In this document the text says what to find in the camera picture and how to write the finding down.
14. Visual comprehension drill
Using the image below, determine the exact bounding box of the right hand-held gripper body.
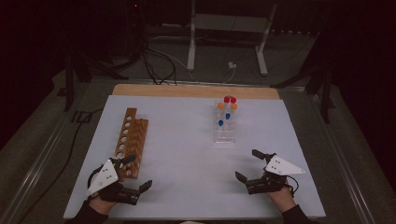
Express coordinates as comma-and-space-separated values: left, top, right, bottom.
245, 152, 306, 196

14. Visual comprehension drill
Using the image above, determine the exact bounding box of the wooden test tube rack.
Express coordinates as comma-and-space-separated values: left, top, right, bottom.
113, 106, 149, 180

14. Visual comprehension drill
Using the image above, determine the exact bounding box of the person's left hand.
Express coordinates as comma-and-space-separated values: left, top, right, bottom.
88, 193, 118, 216

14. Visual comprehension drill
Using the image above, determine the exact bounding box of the grey metal stand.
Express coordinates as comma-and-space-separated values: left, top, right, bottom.
186, 0, 278, 77

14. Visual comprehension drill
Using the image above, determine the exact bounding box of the thin black floor cable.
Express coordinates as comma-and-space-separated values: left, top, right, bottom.
18, 106, 106, 224

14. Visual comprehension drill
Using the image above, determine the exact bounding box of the left hand-held gripper black cable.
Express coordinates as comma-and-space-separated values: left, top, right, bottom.
87, 165, 106, 195

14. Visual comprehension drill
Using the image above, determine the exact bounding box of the white board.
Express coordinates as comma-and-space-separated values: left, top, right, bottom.
63, 94, 327, 220

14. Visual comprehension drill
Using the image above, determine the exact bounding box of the right hand-held gripper black cable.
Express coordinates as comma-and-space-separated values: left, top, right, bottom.
285, 175, 301, 198

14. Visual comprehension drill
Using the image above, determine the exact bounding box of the white cable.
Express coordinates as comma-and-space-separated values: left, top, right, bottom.
148, 35, 237, 86

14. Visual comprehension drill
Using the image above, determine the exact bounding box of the hand-held gripper black cable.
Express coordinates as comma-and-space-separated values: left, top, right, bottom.
285, 175, 301, 198
87, 165, 106, 195

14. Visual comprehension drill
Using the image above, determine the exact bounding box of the person's right hand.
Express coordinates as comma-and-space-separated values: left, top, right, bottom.
266, 186, 297, 215

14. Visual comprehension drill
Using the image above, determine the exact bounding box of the clear plastic test tube rack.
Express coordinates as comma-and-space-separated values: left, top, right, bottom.
213, 98, 237, 145

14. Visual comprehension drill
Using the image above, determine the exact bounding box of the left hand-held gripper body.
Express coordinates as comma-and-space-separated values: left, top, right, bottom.
86, 158, 142, 206

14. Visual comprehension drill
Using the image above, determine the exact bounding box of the black tripod stand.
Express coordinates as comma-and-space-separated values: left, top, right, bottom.
63, 50, 129, 112
270, 31, 337, 124

